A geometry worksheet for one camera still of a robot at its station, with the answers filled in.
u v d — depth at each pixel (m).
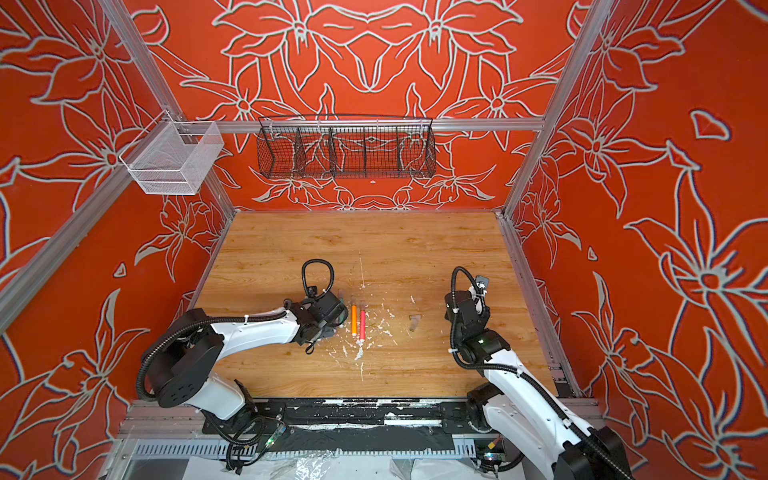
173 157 0.92
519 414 0.57
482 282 0.69
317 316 0.68
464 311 0.60
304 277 0.81
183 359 0.44
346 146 0.99
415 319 0.90
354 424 0.73
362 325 0.88
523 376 0.50
